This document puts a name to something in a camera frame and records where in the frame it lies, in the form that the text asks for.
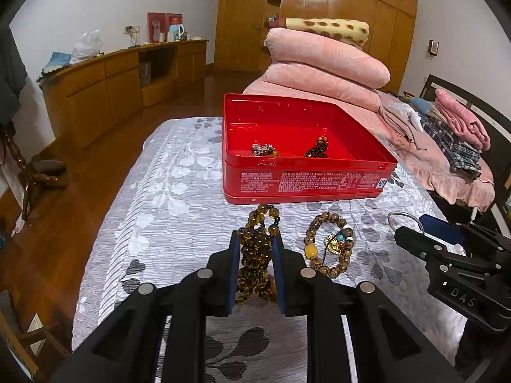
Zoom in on grey leaf pattern table cloth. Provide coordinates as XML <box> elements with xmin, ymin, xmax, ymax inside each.
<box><xmin>72</xmin><ymin>118</ymin><xmax>465</xmax><ymax>382</ymax></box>

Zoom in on pink folded blanket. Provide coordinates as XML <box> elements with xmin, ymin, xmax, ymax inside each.
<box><xmin>435</xmin><ymin>88</ymin><xmax>491</xmax><ymax>151</ymax></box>

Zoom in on wooden chair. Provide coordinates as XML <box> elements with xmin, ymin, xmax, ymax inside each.
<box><xmin>1</xmin><ymin>289</ymin><xmax>71</xmax><ymax>382</ymax></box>

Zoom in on lower pink folded quilt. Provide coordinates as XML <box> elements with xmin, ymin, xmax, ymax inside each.
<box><xmin>263</xmin><ymin>63</ymin><xmax>381</xmax><ymax>112</ymax></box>

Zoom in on silver chain necklace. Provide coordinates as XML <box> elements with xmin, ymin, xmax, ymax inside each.
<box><xmin>248</xmin><ymin>142</ymin><xmax>281</xmax><ymax>158</ymax></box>

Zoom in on black amber bead bracelet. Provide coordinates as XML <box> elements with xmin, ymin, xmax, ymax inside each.
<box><xmin>304</xmin><ymin>135</ymin><xmax>330</xmax><ymax>159</ymax></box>

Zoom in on wooden coat stand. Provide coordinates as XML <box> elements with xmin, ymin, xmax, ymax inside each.
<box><xmin>1</xmin><ymin>122</ymin><xmax>67</xmax><ymax>230</ymax></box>

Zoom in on red photo frames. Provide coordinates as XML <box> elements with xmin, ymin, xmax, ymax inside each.
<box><xmin>147</xmin><ymin>12</ymin><xmax>184</xmax><ymax>43</ymax></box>

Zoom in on silver bangle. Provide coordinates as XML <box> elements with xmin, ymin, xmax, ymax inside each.
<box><xmin>386</xmin><ymin>211</ymin><xmax>425</xmax><ymax>234</ymax></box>

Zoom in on giraffe pattern pillow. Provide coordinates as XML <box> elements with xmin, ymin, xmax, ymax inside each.
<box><xmin>266</xmin><ymin>17</ymin><xmax>370</xmax><ymax>49</ymax></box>

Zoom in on wooden wardrobe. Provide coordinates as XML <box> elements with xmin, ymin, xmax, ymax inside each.
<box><xmin>208</xmin><ymin>0</ymin><xmax>418</xmax><ymax>94</ymax></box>

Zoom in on dark grey coat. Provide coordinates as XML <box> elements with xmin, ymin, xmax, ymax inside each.
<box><xmin>0</xmin><ymin>27</ymin><xmax>29</xmax><ymax>126</ymax></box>

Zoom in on blue cloth on cabinet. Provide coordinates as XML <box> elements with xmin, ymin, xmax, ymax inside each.
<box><xmin>36</xmin><ymin>52</ymin><xmax>71</xmax><ymax>82</ymax></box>

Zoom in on wooden sideboard cabinet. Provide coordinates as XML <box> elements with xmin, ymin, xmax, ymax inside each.
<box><xmin>40</xmin><ymin>39</ymin><xmax>208</xmax><ymax>151</ymax></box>

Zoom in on plaid folded clothes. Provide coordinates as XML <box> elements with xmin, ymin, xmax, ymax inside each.
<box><xmin>420</xmin><ymin>113</ymin><xmax>482</xmax><ymax>181</ymax></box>

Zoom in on white plastic bag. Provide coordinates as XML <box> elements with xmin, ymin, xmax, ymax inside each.
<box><xmin>69</xmin><ymin>29</ymin><xmax>102</xmax><ymax>65</ymax></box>

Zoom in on red tin box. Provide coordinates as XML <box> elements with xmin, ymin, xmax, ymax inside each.
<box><xmin>222</xmin><ymin>94</ymin><xmax>398</xmax><ymax>204</ymax></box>

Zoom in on wall switch panel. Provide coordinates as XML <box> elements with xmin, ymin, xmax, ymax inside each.
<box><xmin>427</xmin><ymin>39</ymin><xmax>439</xmax><ymax>56</ymax></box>

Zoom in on brown tiger eye bead necklace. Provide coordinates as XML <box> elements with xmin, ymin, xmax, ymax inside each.
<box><xmin>235</xmin><ymin>203</ymin><xmax>282</xmax><ymax>304</ymax></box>

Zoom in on pink bed sheet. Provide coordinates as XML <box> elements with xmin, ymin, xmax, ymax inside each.
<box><xmin>243</xmin><ymin>78</ymin><xmax>495</xmax><ymax>212</ymax></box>

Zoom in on blue electric kettle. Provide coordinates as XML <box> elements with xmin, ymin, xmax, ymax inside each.
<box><xmin>167</xmin><ymin>17</ymin><xmax>185</xmax><ymax>42</ymax></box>

